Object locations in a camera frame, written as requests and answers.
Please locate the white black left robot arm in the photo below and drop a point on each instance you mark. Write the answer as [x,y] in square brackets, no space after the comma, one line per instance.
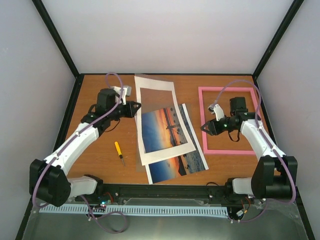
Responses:
[48,179]

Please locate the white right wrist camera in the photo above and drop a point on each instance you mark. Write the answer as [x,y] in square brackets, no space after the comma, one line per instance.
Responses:
[216,110]

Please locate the black left frame post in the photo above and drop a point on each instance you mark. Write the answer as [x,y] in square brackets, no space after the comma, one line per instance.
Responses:
[47,20]

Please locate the black frame post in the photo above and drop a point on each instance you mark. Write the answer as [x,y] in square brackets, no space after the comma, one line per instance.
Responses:
[281,30]
[47,20]

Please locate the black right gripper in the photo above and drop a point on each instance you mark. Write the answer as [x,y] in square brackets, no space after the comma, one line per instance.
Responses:
[212,126]

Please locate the pink picture frame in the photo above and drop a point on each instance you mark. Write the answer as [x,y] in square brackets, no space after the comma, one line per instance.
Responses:
[250,120]

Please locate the light blue cable duct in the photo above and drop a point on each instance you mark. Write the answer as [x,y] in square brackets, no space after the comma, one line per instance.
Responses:
[141,210]

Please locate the yellow black flathead screwdriver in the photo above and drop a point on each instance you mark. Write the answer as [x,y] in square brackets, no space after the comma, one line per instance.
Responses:
[119,152]

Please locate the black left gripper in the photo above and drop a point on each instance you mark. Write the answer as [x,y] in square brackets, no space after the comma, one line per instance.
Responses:
[134,107]

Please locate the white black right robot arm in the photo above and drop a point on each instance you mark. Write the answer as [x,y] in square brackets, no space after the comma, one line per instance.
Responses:
[275,174]

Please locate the black aluminium mounting rail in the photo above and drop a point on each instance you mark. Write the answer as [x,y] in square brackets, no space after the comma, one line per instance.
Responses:
[118,192]

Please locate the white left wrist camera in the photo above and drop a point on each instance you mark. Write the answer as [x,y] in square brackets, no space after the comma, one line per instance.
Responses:
[121,93]

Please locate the black right frame post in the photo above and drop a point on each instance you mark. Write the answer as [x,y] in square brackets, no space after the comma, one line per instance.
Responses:
[281,30]

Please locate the brown backing board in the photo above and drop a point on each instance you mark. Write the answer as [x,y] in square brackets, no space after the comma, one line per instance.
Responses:
[138,164]

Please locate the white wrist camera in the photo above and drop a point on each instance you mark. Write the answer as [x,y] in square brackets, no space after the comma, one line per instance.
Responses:
[121,93]
[216,110]

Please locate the white mat board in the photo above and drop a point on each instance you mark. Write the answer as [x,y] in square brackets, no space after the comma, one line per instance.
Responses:
[160,120]

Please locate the sunset photo print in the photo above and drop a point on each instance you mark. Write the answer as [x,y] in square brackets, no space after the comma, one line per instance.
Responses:
[169,147]

